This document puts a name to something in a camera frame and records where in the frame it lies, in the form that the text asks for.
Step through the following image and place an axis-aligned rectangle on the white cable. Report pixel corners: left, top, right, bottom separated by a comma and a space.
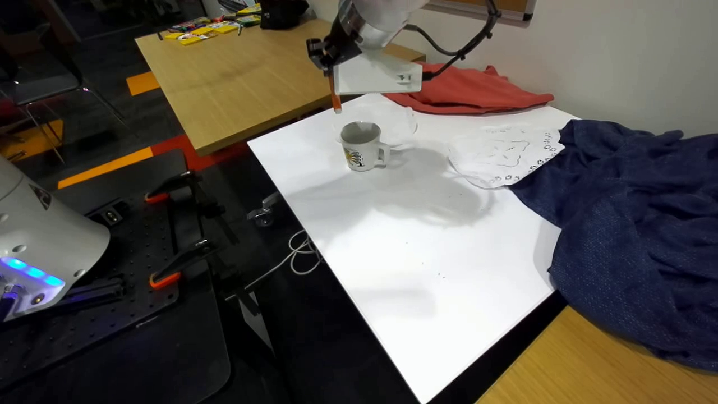
242, 228, 326, 294

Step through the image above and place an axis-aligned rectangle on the small yellow package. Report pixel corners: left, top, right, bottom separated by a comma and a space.
234, 5, 264, 25

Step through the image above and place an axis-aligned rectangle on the black clamp with orange handle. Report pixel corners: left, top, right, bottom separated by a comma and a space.
145, 238, 219, 294
143, 171, 201, 208

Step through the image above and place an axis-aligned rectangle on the black bag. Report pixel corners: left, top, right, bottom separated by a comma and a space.
257, 0, 311, 32

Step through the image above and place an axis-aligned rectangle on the bare wooden table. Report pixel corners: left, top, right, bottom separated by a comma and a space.
476, 304, 718, 404

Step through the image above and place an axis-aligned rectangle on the white round paper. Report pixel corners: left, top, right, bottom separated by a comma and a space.
372, 102, 423, 153

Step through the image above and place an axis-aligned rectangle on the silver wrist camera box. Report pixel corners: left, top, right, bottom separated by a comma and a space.
330, 51, 426, 96

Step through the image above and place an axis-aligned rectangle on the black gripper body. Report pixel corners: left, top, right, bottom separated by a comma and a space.
304, 19, 363, 78

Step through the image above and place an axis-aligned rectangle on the white lace doily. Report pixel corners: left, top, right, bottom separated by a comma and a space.
446, 122, 567, 192

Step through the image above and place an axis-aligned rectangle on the small black box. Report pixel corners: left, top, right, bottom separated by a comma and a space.
87, 198, 130, 228

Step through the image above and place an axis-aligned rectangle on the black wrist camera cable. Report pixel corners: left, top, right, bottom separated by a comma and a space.
401, 0, 503, 81

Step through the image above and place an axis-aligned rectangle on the white mug with print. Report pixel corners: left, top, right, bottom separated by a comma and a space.
338, 119, 392, 174

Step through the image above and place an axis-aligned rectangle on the wooden table with yellow items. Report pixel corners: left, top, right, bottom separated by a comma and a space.
133, 15, 429, 156

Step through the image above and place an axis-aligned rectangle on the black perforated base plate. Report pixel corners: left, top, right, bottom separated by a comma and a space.
0, 147, 234, 404

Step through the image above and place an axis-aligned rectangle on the long yellow package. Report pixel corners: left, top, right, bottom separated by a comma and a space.
158, 18, 247, 47

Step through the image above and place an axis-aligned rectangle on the dark blue cloth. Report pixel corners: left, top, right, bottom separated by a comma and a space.
510, 119, 718, 375

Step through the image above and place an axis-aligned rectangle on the red cloth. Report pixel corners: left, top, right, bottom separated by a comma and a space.
384, 61, 557, 119

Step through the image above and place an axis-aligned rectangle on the dark chair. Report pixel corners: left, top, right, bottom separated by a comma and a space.
0, 64, 84, 163

